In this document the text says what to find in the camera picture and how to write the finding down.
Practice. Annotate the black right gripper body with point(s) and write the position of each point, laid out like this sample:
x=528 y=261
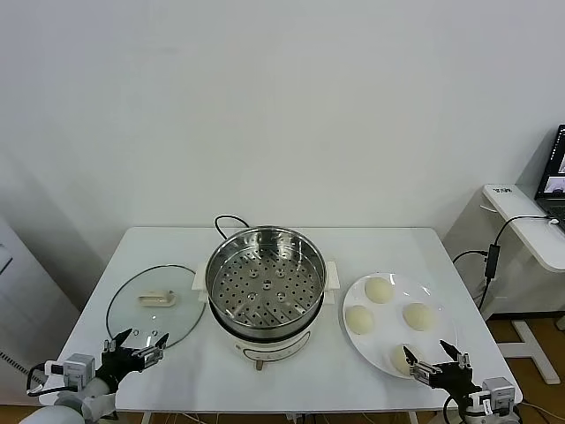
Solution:
x=454 y=377

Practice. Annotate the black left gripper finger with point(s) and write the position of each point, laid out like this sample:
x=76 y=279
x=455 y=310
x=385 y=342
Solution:
x=152 y=353
x=119 y=342

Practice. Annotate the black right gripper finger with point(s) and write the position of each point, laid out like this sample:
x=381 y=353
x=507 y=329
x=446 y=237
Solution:
x=424 y=371
x=461 y=360

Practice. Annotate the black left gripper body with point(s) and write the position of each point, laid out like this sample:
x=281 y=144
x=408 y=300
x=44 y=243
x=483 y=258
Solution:
x=117 y=368

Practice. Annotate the white steamed baozi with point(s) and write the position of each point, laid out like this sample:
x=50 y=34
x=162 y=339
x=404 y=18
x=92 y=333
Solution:
x=359 y=320
x=399 y=363
x=378 y=290
x=418 y=316

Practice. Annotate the round glass pot lid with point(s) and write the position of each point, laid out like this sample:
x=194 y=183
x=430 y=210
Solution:
x=156 y=299

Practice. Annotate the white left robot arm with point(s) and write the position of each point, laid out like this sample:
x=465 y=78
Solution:
x=66 y=408

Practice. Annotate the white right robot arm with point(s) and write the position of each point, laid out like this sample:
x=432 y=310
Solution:
x=485 y=415

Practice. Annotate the perforated stainless steamer basket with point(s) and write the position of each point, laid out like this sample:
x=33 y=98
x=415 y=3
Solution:
x=265 y=305

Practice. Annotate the large white plate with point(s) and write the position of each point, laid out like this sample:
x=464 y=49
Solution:
x=388 y=338

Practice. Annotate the black power adapter brick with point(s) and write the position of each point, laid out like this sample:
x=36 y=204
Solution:
x=491 y=260

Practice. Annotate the white side desk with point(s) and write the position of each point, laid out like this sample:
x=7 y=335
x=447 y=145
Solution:
x=521 y=212

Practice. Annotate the black open laptop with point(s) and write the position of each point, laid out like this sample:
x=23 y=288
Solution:
x=554 y=176

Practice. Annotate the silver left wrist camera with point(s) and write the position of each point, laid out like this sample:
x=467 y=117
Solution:
x=78 y=368

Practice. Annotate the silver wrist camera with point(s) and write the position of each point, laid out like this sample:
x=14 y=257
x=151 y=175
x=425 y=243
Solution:
x=499 y=393
x=78 y=368

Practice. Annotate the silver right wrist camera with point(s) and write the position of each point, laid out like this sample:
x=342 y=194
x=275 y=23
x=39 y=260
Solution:
x=499 y=393

